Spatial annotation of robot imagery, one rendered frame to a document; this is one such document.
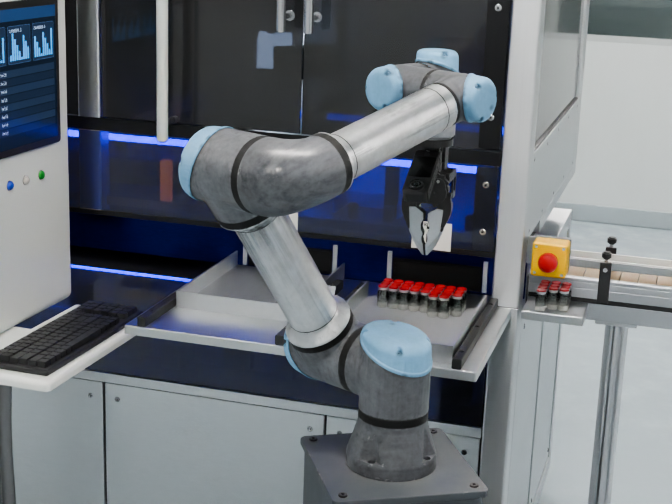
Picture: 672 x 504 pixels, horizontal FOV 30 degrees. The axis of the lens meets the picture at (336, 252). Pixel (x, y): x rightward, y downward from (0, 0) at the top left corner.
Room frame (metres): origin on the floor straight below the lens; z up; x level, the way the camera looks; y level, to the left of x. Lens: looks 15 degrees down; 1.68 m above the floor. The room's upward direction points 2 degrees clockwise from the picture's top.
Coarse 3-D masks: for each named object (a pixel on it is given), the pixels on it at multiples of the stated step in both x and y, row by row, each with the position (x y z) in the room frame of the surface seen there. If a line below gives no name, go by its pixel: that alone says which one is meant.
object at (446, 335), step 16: (352, 304) 2.45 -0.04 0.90; (368, 304) 2.51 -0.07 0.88; (480, 304) 2.43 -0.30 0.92; (368, 320) 2.40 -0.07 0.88; (400, 320) 2.41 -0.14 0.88; (416, 320) 2.41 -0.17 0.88; (432, 320) 2.41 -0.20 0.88; (448, 320) 2.42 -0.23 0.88; (464, 320) 2.42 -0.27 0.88; (432, 336) 2.31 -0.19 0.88; (448, 336) 2.32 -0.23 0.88; (464, 336) 2.27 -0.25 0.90; (432, 352) 2.18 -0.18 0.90; (448, 352) 2.17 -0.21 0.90
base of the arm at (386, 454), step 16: (368, 416) 1.89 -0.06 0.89; (352, 432) 1.93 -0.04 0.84; (368, 432) 1.89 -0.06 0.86; (384, 432) 1.88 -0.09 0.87; (400, 432) 1.87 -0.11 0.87; (416, 432) 1.89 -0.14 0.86; (352, 448) 1.90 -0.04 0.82; (368, 448) 1.88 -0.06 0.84; (384, 448) 1.87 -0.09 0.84; (400, 448) 1.87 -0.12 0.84; (416, 448) 1.88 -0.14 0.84; (432, 448) 1.91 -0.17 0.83; (352, 464) 1.89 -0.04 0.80; (368, 464) 1.87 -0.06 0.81; (384, 464) 1.86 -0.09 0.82; (400, 464) 1.86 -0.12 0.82; (416, 464) 1.87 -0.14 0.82; (432, 464) 1.90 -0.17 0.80; (384, 480) 1.86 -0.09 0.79; (400, 480) 1.86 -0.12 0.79
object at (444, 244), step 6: (426, 222) 2.57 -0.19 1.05; (426, 228) 2.57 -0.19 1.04; (444, 228) 2.56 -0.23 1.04; (450, 228) 2.55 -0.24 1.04; (444, 234) 2.56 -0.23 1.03; (450, 234) 2.55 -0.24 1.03; (444, 240) 2.56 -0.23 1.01; (450, 240) 2.55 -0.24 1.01; (414, 246) 2.57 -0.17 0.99; (438, 246) 2.56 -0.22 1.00; (444, 246) 2.56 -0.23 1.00; (450, 246) 2.55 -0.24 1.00
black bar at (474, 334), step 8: (488, 304) 2.48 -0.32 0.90; (496, 304) 2.50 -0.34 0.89; (488, 312) 2.42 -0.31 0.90; (480, 320) 2.37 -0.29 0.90; (488, 320) 2.41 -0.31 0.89; (472, 328) 2.32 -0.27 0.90; (480, 328) 2.32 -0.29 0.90; (472, 336) 2.27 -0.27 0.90; (464, 344) 2.22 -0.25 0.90; (472, 344) 2.24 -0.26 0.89; (456, 352) 2.18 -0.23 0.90; (464, 352) 2.18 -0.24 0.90; (456, 360) 2.14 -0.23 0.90; (464, 360) 2.17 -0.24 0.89; (456, 368) 2.14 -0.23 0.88
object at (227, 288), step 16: (208, 272) 2.60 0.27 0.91; (224, 272) 2.69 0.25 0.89; (240, 272) 2.71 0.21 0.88; (256, 272) 2.71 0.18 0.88; (336, 272) 2.64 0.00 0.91; (192, 288) 2.52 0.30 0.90; (208, 288) 2.58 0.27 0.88; (224, 288) 2.58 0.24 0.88; (240, 288) 2.59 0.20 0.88; (256, 288) 2.59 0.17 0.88; (176, 304) 2.45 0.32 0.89; (192, 304) 2.44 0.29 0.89; (208, 304) 2.43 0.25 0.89; (224, 304) 2.42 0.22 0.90; (240, 304) 2.41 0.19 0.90; (256, 304) 2.40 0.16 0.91; (272, 304) 2.39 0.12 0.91
